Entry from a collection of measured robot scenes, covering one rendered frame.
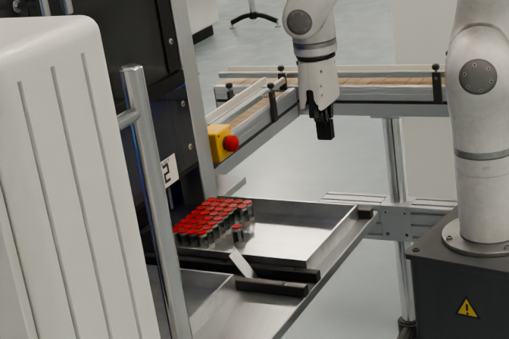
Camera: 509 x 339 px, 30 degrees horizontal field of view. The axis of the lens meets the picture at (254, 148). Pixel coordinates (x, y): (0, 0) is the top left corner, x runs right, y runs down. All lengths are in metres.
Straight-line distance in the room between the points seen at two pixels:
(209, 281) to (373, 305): 1.73
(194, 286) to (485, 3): 0.76
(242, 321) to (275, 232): 0.36
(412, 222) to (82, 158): 2.07
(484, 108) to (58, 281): 1.04
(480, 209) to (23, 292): 1.15
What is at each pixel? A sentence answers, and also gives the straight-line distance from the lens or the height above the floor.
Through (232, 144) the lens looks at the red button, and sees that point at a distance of 2.21.
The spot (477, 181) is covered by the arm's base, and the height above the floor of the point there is 1.00.
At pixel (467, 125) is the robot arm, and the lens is 1.80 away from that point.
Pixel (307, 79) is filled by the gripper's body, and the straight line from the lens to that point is 1.82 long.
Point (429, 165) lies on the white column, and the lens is 3.47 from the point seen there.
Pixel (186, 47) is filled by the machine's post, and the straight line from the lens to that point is 2.10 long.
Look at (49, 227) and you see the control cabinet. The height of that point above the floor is 1.38.
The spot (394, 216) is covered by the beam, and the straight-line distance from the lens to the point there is 2.91.
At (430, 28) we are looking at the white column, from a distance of 3.31.
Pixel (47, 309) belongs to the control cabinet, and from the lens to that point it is 0.90.
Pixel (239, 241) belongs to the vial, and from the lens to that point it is 1.95.
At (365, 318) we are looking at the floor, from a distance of 3.41.
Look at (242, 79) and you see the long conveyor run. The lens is 3.02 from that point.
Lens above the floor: 1.70
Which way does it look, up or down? 19 degrees down
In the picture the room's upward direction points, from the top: 8 degrees counter-clockwise
